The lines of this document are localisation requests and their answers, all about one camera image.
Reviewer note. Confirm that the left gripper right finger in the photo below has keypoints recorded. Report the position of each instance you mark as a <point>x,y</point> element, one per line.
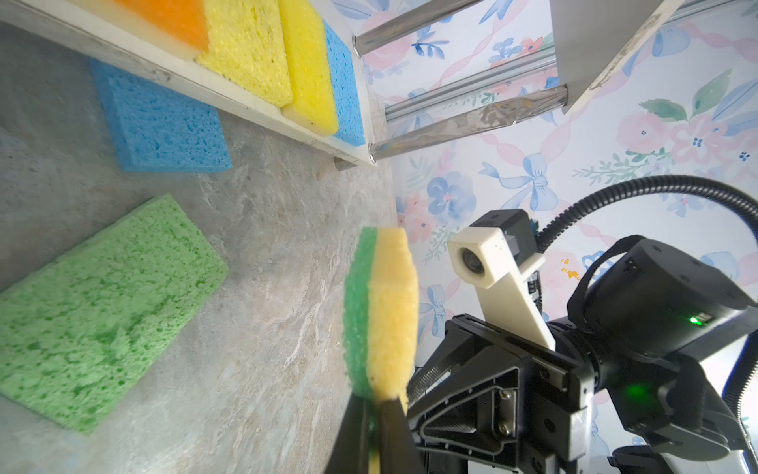
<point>397,451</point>

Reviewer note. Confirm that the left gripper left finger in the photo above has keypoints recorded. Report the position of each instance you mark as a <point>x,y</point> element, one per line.
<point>350,454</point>

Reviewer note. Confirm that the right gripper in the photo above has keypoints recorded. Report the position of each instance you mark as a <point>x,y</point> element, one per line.
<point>488,396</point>

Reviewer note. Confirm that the yellow green-backed sponge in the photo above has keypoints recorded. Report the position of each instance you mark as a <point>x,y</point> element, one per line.
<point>380,316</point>

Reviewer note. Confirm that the green sponge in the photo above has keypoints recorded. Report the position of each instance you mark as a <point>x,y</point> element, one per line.
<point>79,333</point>

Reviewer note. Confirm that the blue sponge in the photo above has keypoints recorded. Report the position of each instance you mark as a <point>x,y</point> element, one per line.
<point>157,130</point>
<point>345,91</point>

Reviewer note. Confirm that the bright yellow sponge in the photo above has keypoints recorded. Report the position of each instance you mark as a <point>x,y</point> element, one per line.
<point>313,105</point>

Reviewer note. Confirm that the yellow cellulose sponge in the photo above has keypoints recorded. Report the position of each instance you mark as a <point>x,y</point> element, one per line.
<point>246,47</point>

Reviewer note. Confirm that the orange sponge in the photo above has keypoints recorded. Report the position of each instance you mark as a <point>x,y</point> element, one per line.
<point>176,26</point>

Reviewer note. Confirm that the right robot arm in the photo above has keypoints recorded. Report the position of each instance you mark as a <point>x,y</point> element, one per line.
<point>639,332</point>

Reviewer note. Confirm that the white two-tier shelf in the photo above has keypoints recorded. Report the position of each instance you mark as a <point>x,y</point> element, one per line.
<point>593,40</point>

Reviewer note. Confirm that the right corner metal post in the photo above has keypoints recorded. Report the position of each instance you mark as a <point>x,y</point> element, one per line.
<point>666,41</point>

